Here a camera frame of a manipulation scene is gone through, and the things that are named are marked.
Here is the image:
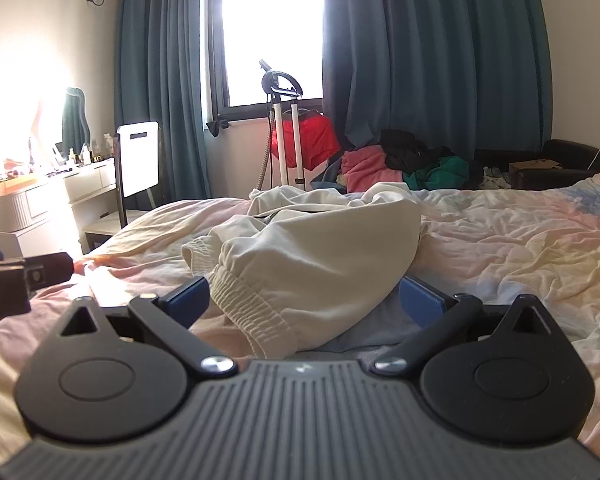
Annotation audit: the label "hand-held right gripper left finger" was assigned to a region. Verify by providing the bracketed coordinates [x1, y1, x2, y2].
[57, 275, 239, 378]

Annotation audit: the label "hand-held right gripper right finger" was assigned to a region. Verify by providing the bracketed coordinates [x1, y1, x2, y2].
[371, 276, 556, 376]

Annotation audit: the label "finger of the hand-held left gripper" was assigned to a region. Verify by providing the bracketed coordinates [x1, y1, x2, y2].
[24, 252, 75, 289]

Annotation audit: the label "cream sweat pants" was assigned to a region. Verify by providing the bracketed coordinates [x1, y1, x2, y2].
[181, 182, 423, 358]

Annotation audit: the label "clothes drying rack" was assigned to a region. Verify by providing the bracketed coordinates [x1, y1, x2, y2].
[257, 59, 306, 192]

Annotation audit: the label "grey blue cloth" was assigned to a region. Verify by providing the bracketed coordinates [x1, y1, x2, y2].
[300, 290, 421, 356]

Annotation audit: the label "white dresser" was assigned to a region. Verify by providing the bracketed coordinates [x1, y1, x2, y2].
[0, 157, 118, 256]

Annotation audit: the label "green cloth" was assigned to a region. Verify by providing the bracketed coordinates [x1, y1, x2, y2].
[402, 156, 473, 191]

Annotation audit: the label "white backed chair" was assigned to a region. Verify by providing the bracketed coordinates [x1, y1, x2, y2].
[82, 121, 161, 256]

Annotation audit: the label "pink cloth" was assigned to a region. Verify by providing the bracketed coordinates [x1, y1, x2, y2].
[341, 149, 406, 193]

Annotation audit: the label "black cloth pile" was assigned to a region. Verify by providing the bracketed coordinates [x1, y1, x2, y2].
[380, 129, 456, 173]

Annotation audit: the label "wavy mirror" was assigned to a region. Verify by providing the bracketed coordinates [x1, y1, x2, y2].
[60, 86, 92, 153]

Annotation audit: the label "small cardboard box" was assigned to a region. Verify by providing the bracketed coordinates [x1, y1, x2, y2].
[509, 159, 563, 173]

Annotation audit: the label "red cloth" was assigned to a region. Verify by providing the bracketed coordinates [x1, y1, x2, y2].
[271, 114, 342, 171]

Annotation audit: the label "black sofa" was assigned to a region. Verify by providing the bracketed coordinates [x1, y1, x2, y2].
[475, 139, 600, 191]

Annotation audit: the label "teal curtain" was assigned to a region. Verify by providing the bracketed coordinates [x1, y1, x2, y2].
[321, 0, 553, 161]
[114, 0, 226, 211]

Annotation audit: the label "window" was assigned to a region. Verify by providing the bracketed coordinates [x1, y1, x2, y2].
[207, 0, 326, 122]

